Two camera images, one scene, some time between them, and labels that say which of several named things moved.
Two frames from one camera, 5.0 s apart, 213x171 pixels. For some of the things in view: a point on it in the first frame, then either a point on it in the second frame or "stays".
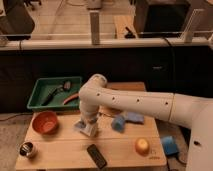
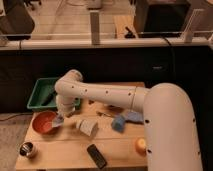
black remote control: x=96 y=156 stays
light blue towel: x=80 y=124 -> x=57 y=121
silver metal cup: x=26 y=148 stays
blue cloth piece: x=135 y=117 stays
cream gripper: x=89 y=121 -> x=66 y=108
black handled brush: x=52 y=94 stays
